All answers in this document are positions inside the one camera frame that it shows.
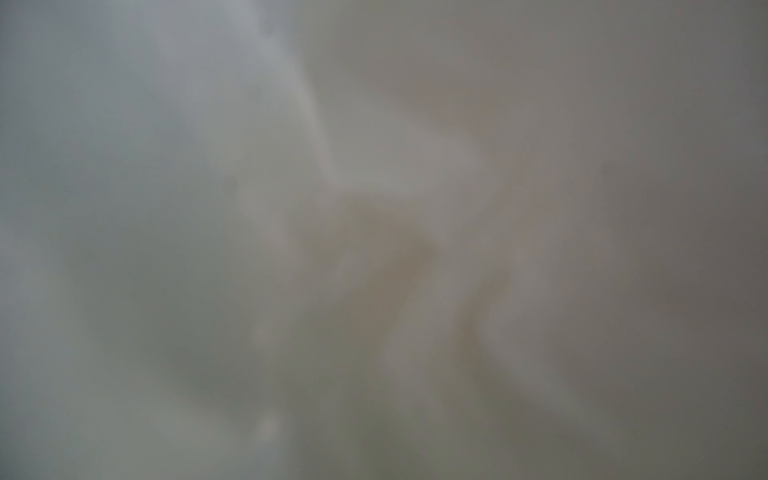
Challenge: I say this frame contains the translucent white plastic bag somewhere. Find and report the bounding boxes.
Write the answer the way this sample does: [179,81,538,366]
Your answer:
[1,1,767,479]

